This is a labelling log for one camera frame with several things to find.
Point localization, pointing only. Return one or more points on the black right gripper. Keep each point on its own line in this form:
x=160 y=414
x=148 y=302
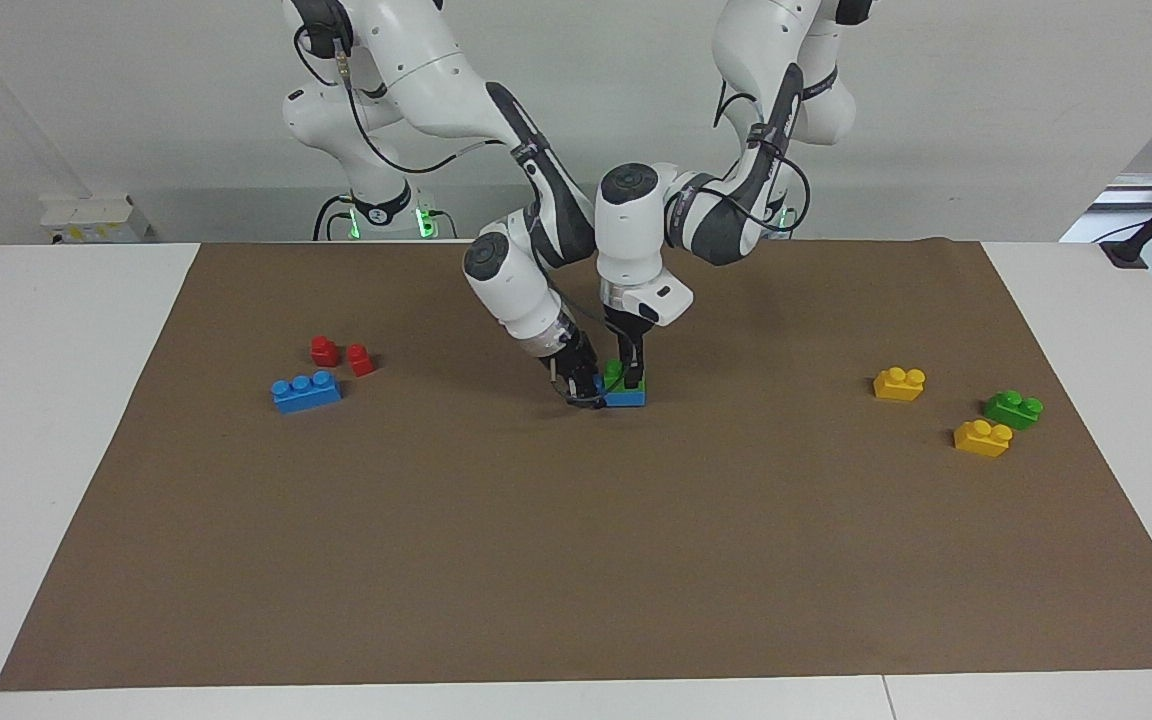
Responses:
x=574 y=358

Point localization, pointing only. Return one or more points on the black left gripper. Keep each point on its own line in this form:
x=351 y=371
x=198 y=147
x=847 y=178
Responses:
x=626 y=325

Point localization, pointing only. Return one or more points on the green two-stud toy brick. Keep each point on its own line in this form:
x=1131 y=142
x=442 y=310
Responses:
x=613 y=372
x=1013 y=410

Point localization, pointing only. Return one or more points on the blue three-stud toy brick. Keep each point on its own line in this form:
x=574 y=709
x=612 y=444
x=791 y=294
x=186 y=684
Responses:
x=306 y=393
x=626 y=399

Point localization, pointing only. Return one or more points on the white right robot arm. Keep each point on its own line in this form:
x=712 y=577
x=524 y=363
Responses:
x=416 y=60

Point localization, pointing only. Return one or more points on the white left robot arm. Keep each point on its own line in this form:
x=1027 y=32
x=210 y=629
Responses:
x=631 y=230

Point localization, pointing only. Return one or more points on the brown table mat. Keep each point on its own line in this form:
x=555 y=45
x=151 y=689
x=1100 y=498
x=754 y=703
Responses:
x=576 y=550

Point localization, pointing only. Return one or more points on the red single-stud toy brick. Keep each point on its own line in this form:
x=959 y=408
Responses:
x=324 y=351
x=361 y=361

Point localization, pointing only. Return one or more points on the yellow two-stud toy brick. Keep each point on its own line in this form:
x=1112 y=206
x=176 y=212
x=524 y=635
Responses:
x=899 y=385
x=982 y=440

